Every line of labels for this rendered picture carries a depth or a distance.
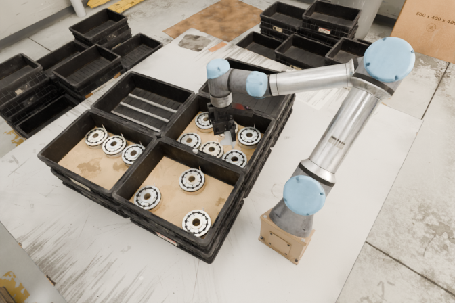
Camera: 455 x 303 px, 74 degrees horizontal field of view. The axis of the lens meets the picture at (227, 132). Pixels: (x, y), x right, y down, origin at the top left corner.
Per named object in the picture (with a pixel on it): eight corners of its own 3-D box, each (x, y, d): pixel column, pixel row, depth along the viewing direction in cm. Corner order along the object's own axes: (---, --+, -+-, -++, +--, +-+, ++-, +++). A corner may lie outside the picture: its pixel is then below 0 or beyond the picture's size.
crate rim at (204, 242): (246, 176, 113) (246, 172, 111) (206, 248, 96) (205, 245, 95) (160, 140, 126) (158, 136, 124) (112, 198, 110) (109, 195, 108)
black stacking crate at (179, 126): (273, 136, 137) (275, 120, 128) (246, 188, 120) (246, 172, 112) (200, 109, 150) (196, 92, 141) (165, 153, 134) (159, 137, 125)
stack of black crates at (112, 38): (122, 50, 303) (105, 7, 268) (142, 60, 290) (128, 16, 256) (89, 71, 283) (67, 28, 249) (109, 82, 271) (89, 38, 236)
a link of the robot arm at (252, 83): (271, 76, 100) (240, 72, 103) (264, 70, 89) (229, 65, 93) (267, 99, 100) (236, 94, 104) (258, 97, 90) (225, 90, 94)
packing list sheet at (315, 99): (339, 87, 171) (339, 86, 171) (321, 111, 160) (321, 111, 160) (288, 67, 185) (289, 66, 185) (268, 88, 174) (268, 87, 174)
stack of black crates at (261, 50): (288, 66, 274) (291, 44, 256) (270, 84, 259) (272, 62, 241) (252, 51, 290) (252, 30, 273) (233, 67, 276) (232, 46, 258)
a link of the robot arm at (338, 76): (396, 52, 97) (250, 74, 114) (403, 44, 86) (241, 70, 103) (399, 88, 97) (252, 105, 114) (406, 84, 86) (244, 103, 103)
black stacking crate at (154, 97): (199, 109, 150) (196, 92, 141) (164, 153, 134) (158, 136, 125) (137, 87, 163) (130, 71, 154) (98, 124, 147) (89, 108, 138)
